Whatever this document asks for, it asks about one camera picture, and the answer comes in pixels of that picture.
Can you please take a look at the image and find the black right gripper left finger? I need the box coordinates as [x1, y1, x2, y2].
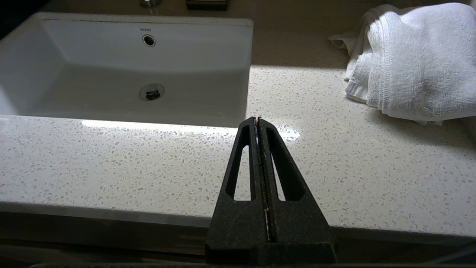
[205, 117, 269, 264]

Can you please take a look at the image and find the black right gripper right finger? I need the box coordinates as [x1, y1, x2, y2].
[258, 117, 338, 264]

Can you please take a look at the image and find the chrome sink drain plug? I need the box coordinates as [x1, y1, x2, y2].
[140, 84, 165, 101]

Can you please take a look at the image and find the white terry towel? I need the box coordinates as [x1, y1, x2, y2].
[329, 3, 476, 125]

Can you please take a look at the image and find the white ceramic sink basin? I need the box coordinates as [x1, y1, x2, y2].
[0, 12, 254, 128]

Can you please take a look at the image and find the black soap dish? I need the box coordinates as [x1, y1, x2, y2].
[186, 0, 228, 11]

